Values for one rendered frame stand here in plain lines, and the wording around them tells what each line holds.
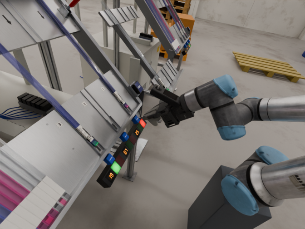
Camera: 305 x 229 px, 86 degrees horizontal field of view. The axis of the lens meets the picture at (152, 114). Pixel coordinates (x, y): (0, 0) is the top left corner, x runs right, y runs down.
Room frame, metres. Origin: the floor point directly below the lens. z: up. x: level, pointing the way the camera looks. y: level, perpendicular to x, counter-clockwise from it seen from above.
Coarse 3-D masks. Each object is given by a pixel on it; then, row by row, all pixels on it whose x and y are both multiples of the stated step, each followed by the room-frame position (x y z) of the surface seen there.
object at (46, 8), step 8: (40, 0) 0.60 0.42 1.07; (48, 8) 0.60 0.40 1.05; (56, 24) 0.58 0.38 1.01; (64, 32) 0.58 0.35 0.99; (72, 40) 0.57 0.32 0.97; (80, 48) 0.57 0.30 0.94; (88, 56) 0.57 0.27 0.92; (96, 72) 0.55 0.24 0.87; (104, 80) 0.54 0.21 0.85; (112, 88) 0.54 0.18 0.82
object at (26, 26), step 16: (0, 0) 0.49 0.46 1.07; (16, 0) 0.53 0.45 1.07; (32, 0) 0.58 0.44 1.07; (48, 0) 0.64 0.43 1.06; (0, 16) 0.45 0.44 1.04; (16, 16) 0.49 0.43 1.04; (32, 16) 0.53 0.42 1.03; (48, 16) 0.58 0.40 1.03; (0, 32) 0.41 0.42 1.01; (16, 32) 0.44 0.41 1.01; (32, 32) 0.48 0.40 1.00; (48, 32) 0.53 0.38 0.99; (16, 48) 0.41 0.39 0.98
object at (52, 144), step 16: (96, 80) 0.53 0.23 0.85; (112, 80) 0.59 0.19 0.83; (80, 96) 0.42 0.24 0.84; (96, 96) 0.47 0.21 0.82; (112, 96) 0.52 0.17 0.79; (128, 96) 0.59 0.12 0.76; (80, 112) 0.38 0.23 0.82; (96, 112) 0.42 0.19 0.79; (112, 112) 0.46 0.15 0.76; (128, 112) 0.52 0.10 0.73; (32, 128) 0.26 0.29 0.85; (48, 128) 0.28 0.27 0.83; (64, 128) 0.30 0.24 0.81; (96, 128) 0.37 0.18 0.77; (112, 128) 0.41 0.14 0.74; (16, 144) 0.21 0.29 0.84; (32, 144) 0.22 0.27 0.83; (48, 144) 0.24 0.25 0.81; (64, 144) 0.27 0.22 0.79; (80, 144) 0.29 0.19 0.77; (32, 160) 0.19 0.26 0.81; (48, 160) 0.21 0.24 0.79; (64, 160) 0.23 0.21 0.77; (80, 160) 0.25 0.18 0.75; (48, 176) 0.18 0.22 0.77; (64, 176) 0.20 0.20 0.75; (80, 176) 0.22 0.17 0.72
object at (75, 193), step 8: (136, 112) 0.53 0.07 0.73; (128, 120) 0.47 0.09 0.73; (120, 128) 0.43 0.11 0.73; (112, 144) 0.34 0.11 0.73; (104, 152) 0.30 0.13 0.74; (96, 160) 0.28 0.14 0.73; (96, 168) 0.25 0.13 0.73; (88, 176) 0.22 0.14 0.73; (80, 184) 0.19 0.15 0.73; (72, 192) 0.17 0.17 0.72; (72, 200) 0.15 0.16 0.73; (64, 208) 0.13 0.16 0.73; (56, 216) 0.11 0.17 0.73; (56, 224) 0.10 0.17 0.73
